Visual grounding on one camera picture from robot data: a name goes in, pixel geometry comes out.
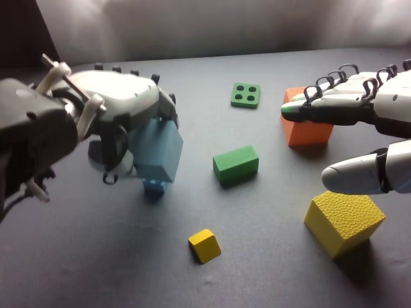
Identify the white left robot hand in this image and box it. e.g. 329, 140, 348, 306
69, 63, 180, 185

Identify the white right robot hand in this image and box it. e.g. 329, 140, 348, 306
280, 59, 411, 195

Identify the light blue foam cube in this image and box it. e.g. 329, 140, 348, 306
128, 118, 184, 184

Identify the large yellow foam cube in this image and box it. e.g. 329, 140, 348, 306
304, 191, 386, 259

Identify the green lego brick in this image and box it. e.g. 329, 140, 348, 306
230, 82, 261, 110

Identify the green rectangular wooden block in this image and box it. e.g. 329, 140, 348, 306
212, 145, 259, 187

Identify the small yellow wooden block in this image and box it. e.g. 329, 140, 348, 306
188, 228, 222, 264

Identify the orange foam cube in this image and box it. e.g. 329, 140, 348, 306
280, 87, 335, 148

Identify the small light blue studded brick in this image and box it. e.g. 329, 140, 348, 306
143, 178, 166, 197

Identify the white fabric backdrop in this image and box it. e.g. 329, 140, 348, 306
35, 0, 411, 67

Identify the grey table cloth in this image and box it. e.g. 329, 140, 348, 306
0, 47, 411, 308

